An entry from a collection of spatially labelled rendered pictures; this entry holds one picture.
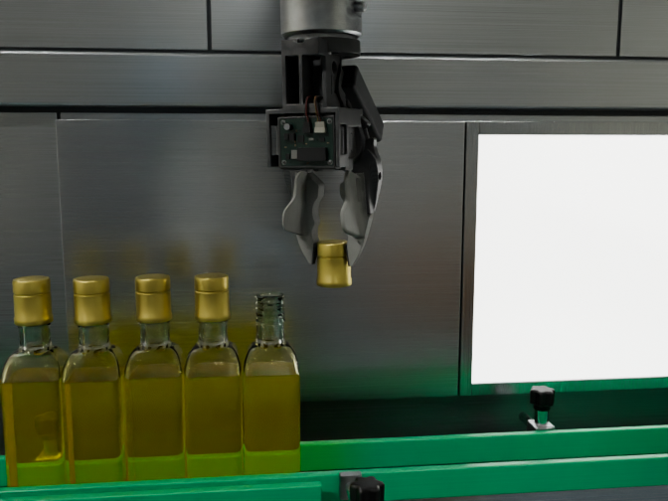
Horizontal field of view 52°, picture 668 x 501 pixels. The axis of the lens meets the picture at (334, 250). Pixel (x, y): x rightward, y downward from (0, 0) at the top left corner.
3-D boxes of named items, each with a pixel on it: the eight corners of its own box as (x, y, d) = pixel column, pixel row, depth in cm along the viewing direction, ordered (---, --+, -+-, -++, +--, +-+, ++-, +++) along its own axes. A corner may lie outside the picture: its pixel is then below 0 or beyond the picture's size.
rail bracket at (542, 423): (535, 473, 88) (540, 373, 86) (558, 500, 82) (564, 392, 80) (505, 475, 88) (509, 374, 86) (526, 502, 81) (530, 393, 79)
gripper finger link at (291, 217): (264, 265, 66) (275, 170, 64) (291, 255, 72) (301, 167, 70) (294, 272, 65) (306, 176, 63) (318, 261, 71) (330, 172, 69)
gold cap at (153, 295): (174, 314, 71) (172, 272, 71) (170, 323, 68) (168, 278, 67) (138, 315, 71) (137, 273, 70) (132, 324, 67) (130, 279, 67)
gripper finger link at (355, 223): (331, 274, 64) (315, 176, 63) (353, 263, 69) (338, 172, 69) (363, 271, 63) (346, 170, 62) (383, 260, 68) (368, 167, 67)
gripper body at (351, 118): (264, 175, 63) (259, 38, 61) (303, 170, 71) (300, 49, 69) (343, 175, 60) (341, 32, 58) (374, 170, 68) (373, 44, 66)
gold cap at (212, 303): (231, 313, 72) (230, 271, 71) (230, 322, 68) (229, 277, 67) (196, 314, 71) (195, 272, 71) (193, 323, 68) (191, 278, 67)
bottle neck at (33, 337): (55, 341, 70) (52, 294, 69) (46, 349, 67) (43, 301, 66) (24, 342, 70) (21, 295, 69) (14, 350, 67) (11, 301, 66)
